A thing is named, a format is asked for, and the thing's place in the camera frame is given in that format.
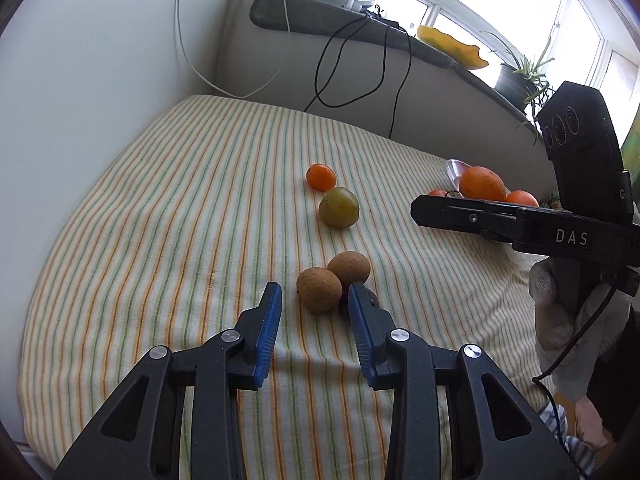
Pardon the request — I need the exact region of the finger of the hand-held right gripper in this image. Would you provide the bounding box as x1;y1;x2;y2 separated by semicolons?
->
410;195;521;250

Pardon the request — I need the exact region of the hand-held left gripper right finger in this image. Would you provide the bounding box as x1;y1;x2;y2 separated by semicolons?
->
347;282;581;480

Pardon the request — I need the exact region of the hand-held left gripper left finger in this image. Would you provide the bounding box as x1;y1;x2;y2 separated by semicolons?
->
52;281;284;480

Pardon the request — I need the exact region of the dark round fruit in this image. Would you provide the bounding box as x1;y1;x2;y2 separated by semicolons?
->
339;285;381;318

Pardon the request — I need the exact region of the large orange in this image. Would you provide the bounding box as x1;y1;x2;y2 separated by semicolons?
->
459;165;507;202

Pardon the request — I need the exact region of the floral white plate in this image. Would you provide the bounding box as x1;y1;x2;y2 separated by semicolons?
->
444;159;476;196

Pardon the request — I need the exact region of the brown round fruit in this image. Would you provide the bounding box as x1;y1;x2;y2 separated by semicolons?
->
326;251;372;297
296;267;344;315

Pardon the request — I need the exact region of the yellow-green round fruit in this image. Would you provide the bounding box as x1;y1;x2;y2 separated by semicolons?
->
319;186;360;229

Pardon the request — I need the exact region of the person's right forearm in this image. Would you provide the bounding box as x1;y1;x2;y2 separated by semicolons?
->
587;305;640;441

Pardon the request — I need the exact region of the person's right hand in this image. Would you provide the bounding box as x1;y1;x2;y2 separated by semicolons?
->
529;257;633;398

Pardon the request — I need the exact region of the potted spider plant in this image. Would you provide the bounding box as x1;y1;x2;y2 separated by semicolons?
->
482;30;556;116

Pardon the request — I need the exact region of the striped tablecloth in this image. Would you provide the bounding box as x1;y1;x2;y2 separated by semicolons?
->
17;94;566;480

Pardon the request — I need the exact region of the yellow wavy bowl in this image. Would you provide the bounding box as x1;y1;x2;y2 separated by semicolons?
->
416;25;488;70

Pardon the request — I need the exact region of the striped blue clothing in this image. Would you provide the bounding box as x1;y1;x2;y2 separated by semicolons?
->
537;400;608;476

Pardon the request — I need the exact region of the yellow-green wall poster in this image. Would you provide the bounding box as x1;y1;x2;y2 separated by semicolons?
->
617;105;640;186

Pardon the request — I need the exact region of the white window frame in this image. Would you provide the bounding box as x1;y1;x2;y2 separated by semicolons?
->
240;0;640;91

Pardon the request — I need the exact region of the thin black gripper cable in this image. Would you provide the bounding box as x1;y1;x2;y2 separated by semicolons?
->
531;280;618;386

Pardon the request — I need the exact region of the looped black cable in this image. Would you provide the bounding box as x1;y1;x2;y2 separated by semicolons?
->
304;10;388;111

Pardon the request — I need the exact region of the white cable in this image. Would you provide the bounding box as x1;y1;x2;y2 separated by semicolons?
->
172;0;301;100

